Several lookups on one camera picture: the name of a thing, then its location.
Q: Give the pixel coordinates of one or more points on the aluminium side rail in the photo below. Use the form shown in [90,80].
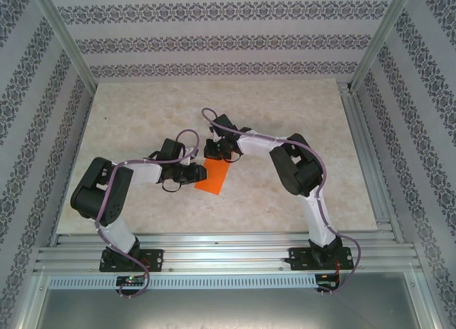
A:
[364,136]

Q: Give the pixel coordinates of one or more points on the aluminium mounting rail frame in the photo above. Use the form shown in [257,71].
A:
[221,252]

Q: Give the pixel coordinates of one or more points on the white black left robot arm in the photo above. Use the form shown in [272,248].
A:
[117,201]

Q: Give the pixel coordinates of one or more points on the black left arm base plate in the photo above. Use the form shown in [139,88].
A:
[156,259]

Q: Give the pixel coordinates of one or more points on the orange paper sheet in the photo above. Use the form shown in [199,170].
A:
[213,177]

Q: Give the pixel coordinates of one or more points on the grey sheet metal panel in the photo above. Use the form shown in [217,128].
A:
[228,311]

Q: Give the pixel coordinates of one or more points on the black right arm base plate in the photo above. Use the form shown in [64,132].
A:
[297,258]

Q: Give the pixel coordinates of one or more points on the aluminium corner post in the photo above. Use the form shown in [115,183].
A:
[64,37]
[381,37]

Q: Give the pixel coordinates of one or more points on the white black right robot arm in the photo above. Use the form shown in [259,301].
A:
[256,144]

